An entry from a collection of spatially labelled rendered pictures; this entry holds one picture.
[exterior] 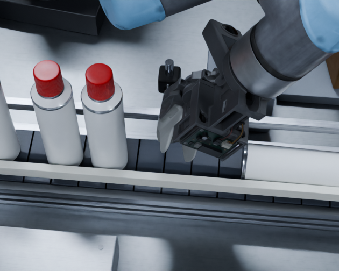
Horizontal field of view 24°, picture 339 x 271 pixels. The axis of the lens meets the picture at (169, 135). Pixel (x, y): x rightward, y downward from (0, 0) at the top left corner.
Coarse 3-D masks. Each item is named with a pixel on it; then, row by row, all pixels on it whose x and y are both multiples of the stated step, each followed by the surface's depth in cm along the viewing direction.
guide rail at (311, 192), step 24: (0, 168) 106; (24, 168) 105; (48, 168) 105; (72, 168) 105; (96, 168) 105; (240, 192) 105; (264, 192) 105; (288, 192) 104; (312, 192) 103; (336, 192) 103
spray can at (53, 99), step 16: (48, 64) 93; (48, 80) 92; (64, 80) 97; (32, 96) 96; (48, 96) 95; (64, 96) 96; (48, 112) 96; (64, 112) 97; (48, 128) 99; (64, 128) 100; (48, 144) 103; (64, 144) 103; (80, 144) 106; (48, 160) 108; (64, 160) 106; (80, 160) 109
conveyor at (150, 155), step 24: (24, 144) 111; (144, 144) 111; (144, 168) 109; (168, 168) 109; (192, 168) 109; (216, 168) 109; (240, 168) 109; (168, 192) 107; (192, 192) 107; (216, 192) 107
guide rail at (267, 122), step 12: (12, 108) 106; (24, 108) 106; (132, 108) 105; (144, 108) 105; (156, 108) 105; (252, 120) 104; (264, 120) 104; (276, 120) 104; (288, 120) 104; (300, 120) 104; (312, 120) 104; (324, 120) 104; (324, 132) 104; (336, 132) 104
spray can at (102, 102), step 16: (96, 64) 93; (96, 80) 92; (112, 80) 93; (96, 96) 94; (112, 96) 95; (96, 112) 95; (112, 112) 96; (96, 128) 98; (112, 128) 99; (96, 144) 102; (112, 144) 102; (96, 160) 106; (112, 160) 105; (128, 160) 110
